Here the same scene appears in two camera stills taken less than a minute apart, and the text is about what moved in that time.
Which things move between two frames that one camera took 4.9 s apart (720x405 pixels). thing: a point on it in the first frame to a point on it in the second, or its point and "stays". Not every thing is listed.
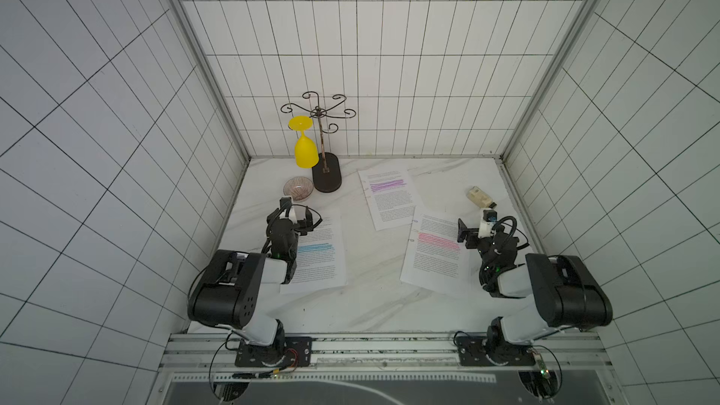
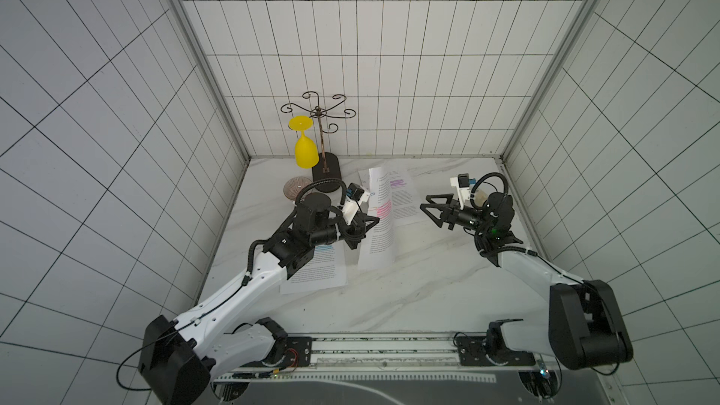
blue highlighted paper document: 321,260 stays
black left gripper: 306,225 to 358,228
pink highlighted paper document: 434,258 to 378,252
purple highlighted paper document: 390,197 stays
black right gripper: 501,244 to 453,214
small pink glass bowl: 299,187 stays
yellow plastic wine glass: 306,152 stays
